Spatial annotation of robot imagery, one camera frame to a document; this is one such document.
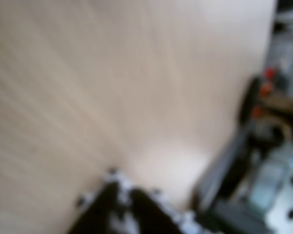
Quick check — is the black speckled gripper right finger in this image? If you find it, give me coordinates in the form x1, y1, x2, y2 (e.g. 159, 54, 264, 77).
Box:
129, 190, 185, 234

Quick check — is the clear plastic bottle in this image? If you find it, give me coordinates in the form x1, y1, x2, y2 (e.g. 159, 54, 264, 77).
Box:
249, 143, 293, 210

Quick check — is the grey bar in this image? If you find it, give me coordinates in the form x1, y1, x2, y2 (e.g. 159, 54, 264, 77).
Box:
194, 135, 250, 213

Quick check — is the white cube with crossed symbol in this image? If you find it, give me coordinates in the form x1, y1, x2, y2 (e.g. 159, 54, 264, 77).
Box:
74, 167, 206, 234

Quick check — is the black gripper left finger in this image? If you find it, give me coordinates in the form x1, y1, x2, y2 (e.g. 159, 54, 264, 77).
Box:
68, 184, 121, 234

